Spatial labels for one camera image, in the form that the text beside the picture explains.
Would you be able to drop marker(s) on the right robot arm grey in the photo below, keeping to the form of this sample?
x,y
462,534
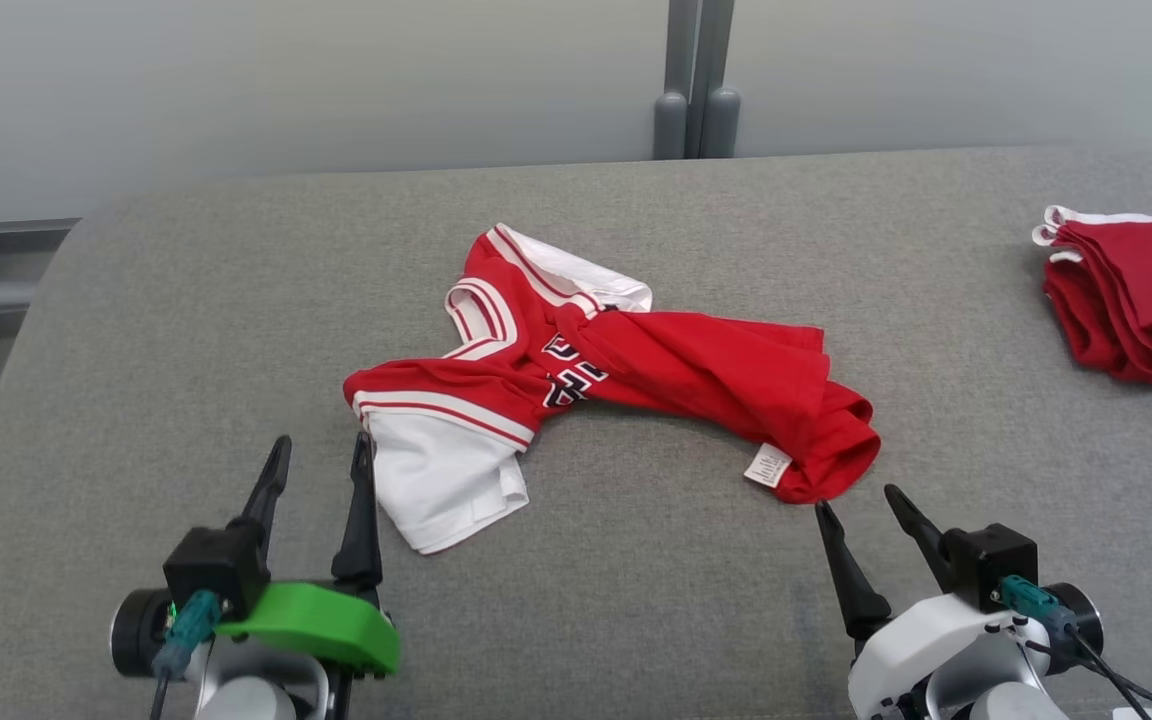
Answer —
x,y
996,700

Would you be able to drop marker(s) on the grey metal partition post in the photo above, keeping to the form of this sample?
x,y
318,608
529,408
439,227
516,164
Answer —
x,y
696,100

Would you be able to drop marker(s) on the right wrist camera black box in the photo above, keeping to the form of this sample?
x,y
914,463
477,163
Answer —
x,y
991,565

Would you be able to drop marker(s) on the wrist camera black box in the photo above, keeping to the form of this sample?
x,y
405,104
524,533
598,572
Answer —
x,y
991,565
216,570

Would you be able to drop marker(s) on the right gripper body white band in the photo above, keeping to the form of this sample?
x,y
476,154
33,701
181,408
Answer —
x,y
921,645

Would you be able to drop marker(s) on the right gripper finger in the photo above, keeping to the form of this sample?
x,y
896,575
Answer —
x,y
856,590
926,540

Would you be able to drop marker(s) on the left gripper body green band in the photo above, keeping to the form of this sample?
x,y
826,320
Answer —
x,y
326,620

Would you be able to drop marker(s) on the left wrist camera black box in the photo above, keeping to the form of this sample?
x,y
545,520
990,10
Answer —
x,y
216,570

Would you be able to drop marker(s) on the red white basketball jersey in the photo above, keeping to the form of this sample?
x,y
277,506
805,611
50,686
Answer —
x,y
716,370

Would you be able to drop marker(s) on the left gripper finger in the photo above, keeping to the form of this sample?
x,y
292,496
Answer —
x,y
361,530
268,490

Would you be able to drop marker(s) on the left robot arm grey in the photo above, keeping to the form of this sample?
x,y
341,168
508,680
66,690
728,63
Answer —
x,y
256,695

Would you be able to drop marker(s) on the red shorts white stripe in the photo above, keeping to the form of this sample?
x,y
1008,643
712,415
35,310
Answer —
x,y
1146,310

